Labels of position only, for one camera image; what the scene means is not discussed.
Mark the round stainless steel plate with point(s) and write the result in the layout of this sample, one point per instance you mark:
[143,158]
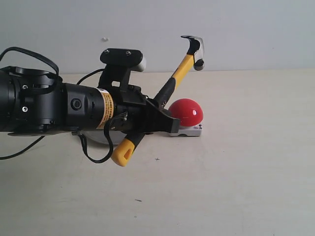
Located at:
[99,137]

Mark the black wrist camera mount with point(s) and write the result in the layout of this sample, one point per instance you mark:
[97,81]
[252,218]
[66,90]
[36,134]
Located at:
[119,65]

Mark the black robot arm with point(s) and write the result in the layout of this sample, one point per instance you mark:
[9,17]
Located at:
[35,102]

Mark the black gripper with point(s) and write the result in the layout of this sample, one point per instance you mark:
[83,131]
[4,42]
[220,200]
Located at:
[133,112]

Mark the yellow black claw hammer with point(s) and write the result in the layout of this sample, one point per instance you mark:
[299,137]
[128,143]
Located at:
[194,58]

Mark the red dome push button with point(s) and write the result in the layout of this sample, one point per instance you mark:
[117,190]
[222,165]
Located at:
[190,114]

